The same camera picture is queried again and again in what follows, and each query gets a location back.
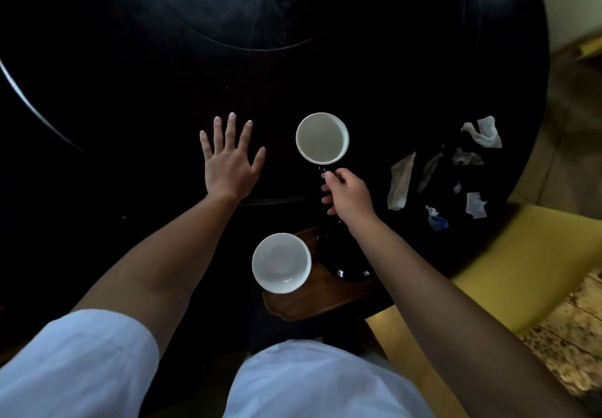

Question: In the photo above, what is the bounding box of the person's left hand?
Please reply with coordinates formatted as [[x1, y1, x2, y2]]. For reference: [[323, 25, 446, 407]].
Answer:
[[199, 112, 267, 203]]

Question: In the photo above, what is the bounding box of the person's right hand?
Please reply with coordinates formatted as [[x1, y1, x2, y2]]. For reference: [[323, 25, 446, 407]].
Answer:
[[321, 168, 378, 231]]

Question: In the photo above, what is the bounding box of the white cup with dark handle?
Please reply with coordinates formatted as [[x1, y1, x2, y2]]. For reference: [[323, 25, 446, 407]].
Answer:
[[295, 112, 350, 179]]

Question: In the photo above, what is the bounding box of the person's right forearm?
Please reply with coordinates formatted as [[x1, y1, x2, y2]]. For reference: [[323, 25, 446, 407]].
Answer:
[[348, 213, 591, 418]]

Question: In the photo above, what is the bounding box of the person's left forearm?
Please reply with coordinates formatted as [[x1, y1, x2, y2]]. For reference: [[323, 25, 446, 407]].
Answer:
[[71, 192, 240, 355]]

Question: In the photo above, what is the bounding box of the dark glass bottle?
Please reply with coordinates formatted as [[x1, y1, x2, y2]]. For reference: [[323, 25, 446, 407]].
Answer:
[[316, 215, 373, 283]]

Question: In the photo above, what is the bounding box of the long torn white tissue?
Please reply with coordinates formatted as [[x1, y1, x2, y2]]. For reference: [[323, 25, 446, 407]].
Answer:
[[387, 152, 417, 211]]

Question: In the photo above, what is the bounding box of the white bowl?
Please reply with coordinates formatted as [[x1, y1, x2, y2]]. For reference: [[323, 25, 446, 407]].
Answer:
[[251, 233, 312, 295]]

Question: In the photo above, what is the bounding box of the clear plastic wrapper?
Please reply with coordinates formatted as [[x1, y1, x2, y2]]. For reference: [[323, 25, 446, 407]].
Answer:
[[417, 150, 444, 194]]

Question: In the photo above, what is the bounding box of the brown wooden tray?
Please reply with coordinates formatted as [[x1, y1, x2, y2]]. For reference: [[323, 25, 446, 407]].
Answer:
[[262, 226, 383, 322]]

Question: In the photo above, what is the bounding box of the blue and white wrapper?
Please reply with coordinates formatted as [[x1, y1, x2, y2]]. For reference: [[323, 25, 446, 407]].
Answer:
[[425, 205, 449, 232]]

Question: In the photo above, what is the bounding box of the small crumpled grey tissue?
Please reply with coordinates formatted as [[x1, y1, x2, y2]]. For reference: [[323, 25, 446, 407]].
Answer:
[[452, 147, 484, 167]]

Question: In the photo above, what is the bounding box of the square white tissue piece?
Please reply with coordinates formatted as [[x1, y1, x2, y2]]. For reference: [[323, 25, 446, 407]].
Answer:
[[466, 191, 488, 220]]

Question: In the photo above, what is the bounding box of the crumpled white tissue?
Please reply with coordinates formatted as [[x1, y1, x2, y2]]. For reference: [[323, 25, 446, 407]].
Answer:
[[460, 115, 503, 149]]

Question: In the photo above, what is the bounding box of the yellow chair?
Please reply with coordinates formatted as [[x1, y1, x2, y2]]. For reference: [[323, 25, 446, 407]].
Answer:
[[366, 203, 602, 418]]

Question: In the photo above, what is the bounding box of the person's white shirt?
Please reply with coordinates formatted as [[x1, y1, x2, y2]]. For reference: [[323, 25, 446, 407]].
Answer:
[[0, 309, 434, 418]]

